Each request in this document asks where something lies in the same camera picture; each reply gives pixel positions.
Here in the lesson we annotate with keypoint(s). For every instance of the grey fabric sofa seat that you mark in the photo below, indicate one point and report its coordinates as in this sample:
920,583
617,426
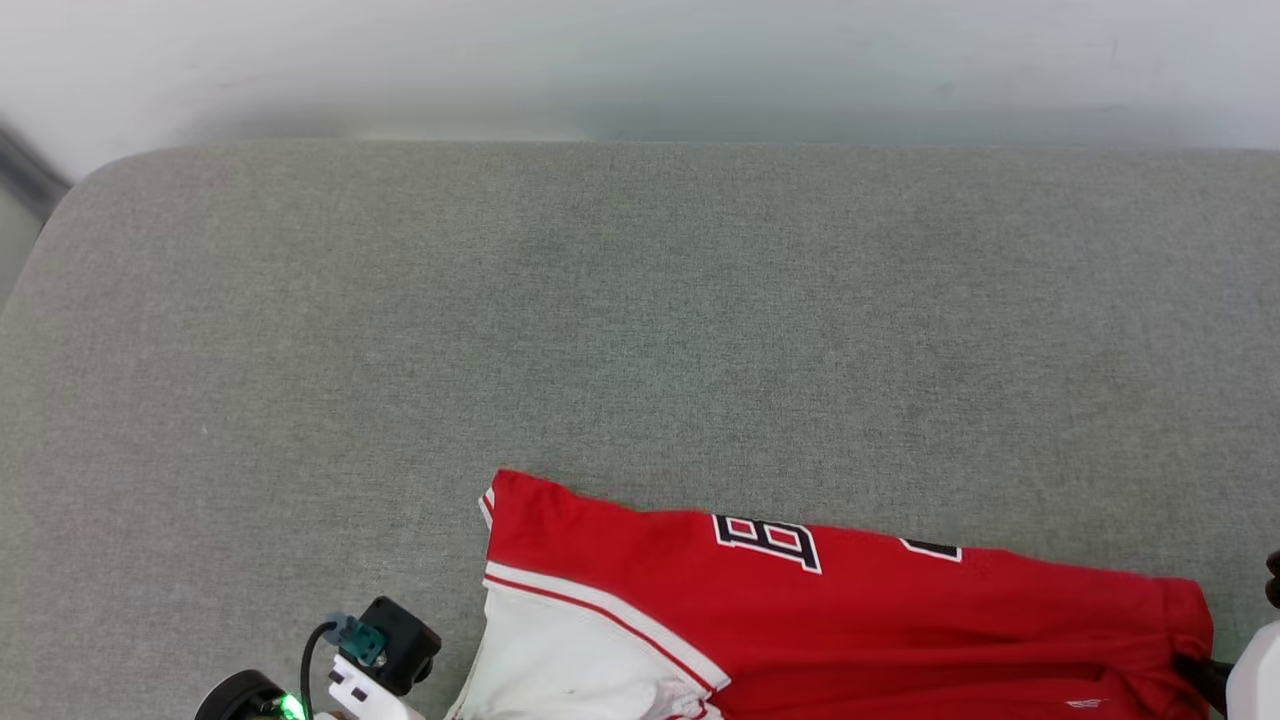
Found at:
600,300

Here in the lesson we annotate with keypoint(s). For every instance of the red white Bulls jersey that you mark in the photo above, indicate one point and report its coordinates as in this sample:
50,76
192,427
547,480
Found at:
900,620

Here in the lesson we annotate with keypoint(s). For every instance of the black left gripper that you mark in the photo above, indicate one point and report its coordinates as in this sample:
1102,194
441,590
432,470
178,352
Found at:
240,695

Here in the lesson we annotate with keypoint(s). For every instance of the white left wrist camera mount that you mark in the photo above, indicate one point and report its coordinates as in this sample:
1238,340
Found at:
375,705

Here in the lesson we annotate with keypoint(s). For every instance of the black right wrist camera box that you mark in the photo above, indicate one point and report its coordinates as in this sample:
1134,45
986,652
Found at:
1274,580

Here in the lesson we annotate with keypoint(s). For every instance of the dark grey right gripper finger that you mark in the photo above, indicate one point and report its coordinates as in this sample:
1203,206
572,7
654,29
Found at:
1210,682

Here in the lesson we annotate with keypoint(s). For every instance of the dark grey baseboard strip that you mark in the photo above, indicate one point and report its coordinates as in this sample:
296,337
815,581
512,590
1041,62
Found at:
30,175

